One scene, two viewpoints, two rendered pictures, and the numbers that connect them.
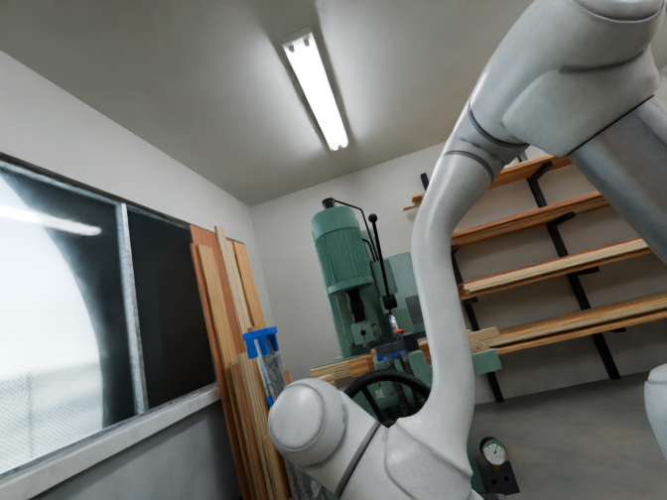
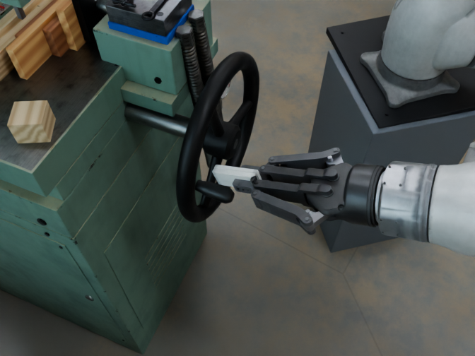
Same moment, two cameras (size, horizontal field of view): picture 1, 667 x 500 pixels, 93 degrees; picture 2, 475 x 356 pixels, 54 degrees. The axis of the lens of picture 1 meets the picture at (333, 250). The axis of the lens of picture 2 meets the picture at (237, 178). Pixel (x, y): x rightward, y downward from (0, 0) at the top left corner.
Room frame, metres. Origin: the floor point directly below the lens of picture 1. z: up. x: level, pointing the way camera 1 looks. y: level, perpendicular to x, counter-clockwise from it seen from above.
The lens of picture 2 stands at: (0.64, 0.43, 1.40)
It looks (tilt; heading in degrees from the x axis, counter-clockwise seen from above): 55 degrees down; 292
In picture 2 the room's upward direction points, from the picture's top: straight up
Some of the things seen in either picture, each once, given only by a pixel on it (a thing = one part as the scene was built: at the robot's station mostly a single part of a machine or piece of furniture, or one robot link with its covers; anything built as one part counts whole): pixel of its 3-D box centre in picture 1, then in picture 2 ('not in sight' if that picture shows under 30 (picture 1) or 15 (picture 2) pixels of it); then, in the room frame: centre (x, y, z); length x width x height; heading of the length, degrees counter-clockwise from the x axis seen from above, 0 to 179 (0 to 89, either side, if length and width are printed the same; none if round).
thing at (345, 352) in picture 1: (353, 302); not in sight; (1.49, -0.03, 1.16); 0.22 x 0.22 x 0.72; 89
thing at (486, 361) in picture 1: (400, 379); (117, 46); (1.09, -0.11, 0.87); 0.61 x 0.30 x 0.06; 89
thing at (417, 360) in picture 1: (400, 369); (157, 37); (1.00, -0.10, 0.91); 0.15 x 0.14 x 0.09; 89
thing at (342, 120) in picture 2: not in sight; (376, 153); (0.58, -0.53, 0.30); 0.30 x 0.30 x 0.60; 35
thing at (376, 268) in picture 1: (383, 278); not in sight; (1.41, -0.19, 1.23); 0.09 x 0.08 x 0.15; 179
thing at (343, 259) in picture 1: (341, 251); not in sight; (1.20, -0.03, 1.35); 0.18 x 0.18 x 0.31
